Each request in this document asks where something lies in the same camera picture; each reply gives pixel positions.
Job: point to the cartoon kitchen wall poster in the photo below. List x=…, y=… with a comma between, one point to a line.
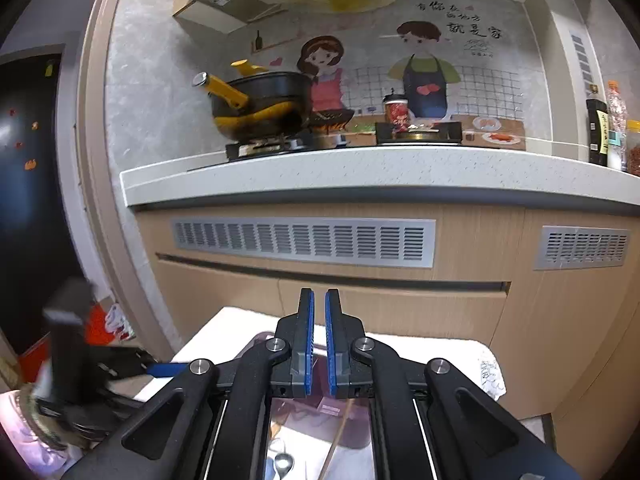
x=360, y=40

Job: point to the dark sauce bottle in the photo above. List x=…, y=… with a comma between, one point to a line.
x=597, y=130

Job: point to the red paper cup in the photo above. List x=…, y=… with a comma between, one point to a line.
x=396, y=112

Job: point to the pink cloth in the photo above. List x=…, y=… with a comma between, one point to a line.
x=20, y=445

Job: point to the black refrigerator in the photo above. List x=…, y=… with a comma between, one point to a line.
x=30, y=185

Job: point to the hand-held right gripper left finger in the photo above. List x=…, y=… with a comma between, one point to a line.
x=309, y=340

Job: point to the short grey vent grille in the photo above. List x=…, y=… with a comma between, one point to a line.
x=582, y=247

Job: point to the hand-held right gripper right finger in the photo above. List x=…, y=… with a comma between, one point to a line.
x=331, y=340

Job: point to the white kitchen counter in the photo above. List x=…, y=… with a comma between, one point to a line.
x=380, y=172

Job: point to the small metal spoon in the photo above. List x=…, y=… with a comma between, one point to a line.
x=284, y=465

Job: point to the red printed bag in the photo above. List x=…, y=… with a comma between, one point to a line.
x=107, y=327

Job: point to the long grey vent grille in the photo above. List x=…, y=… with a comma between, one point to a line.
x=300, y=241

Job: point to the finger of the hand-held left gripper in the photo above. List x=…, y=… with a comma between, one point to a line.
x=167, y=369

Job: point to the jar with yellow lid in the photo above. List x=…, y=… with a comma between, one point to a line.
x=634, y=150

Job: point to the wooden kitchen cabinet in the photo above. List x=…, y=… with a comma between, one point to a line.
x=480, y=310

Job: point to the wooden chopstick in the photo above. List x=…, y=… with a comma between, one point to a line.
x=334, y=440

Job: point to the clear bottle orange cap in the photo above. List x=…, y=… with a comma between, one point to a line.
x=616, y=125

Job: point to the black gas stove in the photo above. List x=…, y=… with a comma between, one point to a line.
x=280, y=149

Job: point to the white textured mat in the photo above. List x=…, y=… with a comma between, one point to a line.
x=450, y=355

